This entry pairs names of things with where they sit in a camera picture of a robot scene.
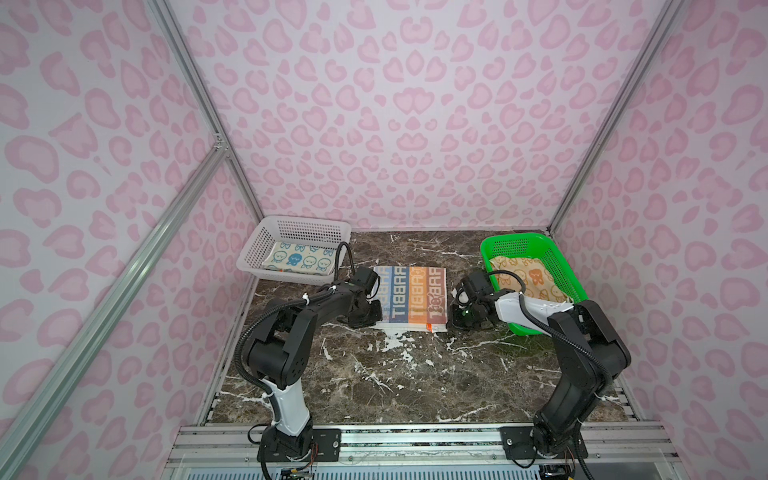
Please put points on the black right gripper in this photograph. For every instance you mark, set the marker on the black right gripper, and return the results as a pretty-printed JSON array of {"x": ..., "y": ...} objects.
[{"x": 455, "y": 318}]

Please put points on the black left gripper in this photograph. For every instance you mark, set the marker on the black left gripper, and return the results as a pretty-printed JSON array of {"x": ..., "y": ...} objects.
[{"x": 377, "y": 315}]

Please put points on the multicolour rabbit text towel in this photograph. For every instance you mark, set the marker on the multicolour rabbit text towel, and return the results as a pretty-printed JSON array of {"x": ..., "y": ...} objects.
[{"x": 413, "y": 298}]

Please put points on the white plastic basket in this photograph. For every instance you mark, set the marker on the white plastic basket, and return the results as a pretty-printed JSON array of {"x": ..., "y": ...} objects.
[{"x": 314, "y": 232}]

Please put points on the blue bunny pattern towel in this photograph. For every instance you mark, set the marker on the blue bunny pattern towel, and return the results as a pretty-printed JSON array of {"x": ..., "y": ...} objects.
[{"x": 300, "y": 259}]

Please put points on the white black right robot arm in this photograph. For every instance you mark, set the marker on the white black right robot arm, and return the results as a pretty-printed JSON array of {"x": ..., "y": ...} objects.
[{"x": 609, "y": 353}]

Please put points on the brown pattern towel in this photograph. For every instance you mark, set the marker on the brown pattern towel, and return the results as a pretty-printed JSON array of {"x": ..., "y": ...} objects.
[{"x": 538, "y": 280}]

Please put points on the green plastic basket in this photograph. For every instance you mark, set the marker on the green plastic basket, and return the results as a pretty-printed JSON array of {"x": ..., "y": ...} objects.
[{"x": 534, "y": 246}]

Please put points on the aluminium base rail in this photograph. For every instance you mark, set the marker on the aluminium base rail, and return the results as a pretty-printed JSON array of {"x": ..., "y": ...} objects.
[{"x": 623, "y": 450}]

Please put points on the aluminium frame corner post right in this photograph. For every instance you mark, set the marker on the aluminium frame corner post right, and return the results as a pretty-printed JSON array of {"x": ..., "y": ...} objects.
[{"x": 664, "y": 26}]

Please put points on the aluminium frame corner post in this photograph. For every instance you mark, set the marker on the aluminium frame corner post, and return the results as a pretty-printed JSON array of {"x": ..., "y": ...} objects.
[
  {"x": 664, "y": 26},
  {"x": 168, "y": 23}
]

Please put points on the aluminium frame corner post left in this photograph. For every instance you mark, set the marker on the aluminium frame corner post left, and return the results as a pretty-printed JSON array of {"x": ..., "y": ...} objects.
[{"x": 168, "y": 23}]

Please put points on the aluminium diagonal frame bar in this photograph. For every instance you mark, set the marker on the aluminium diagonal frame bar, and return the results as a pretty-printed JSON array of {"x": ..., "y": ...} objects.
[{"x": 39, "y": 413}]

